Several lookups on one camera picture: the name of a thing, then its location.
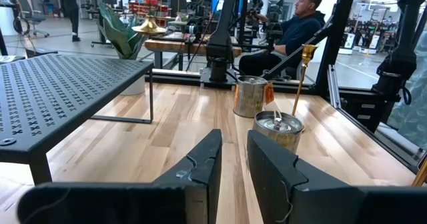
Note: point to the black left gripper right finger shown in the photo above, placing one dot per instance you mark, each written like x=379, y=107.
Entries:
x=300, y=197

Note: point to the grey office chair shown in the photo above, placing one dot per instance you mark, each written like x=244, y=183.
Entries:
x=31, y=17

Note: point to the orange paper tag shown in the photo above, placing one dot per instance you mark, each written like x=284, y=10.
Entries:
x=269, y=93

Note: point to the gold bell-shaped ornament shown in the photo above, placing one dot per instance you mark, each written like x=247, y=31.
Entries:
x=149, y=26

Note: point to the rack with red bins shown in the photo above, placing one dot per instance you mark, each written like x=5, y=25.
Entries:
x=150, y=2

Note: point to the black perforated metal shelf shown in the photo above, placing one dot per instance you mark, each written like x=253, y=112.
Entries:
x=50, y=94

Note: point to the background wooden table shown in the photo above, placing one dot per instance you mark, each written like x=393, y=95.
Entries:
x=173, y=46

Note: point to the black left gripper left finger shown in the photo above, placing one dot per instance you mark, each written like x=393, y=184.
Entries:
x=187, y=197

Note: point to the silver frame bracket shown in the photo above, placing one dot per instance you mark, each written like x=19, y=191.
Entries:
x=333, y=87

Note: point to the silver candle tin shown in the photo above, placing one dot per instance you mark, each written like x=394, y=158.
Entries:
x=283, y=139

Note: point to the medium gold candlestick holder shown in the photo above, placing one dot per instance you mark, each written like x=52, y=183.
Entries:
x=308, y=52

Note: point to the background black robot arm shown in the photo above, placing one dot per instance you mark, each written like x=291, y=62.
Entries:
x=273, y=30
x=200, y=4

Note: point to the green snake plant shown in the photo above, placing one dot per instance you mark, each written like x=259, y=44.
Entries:
x=116, y=34

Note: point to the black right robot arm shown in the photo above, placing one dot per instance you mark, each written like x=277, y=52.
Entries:
x=220, y=44

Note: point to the person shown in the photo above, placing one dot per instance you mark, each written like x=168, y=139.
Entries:
x=71, y=7
x=300, y=30

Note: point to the orange label candle tin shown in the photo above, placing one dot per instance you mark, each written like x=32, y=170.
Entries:
x=248, y=97

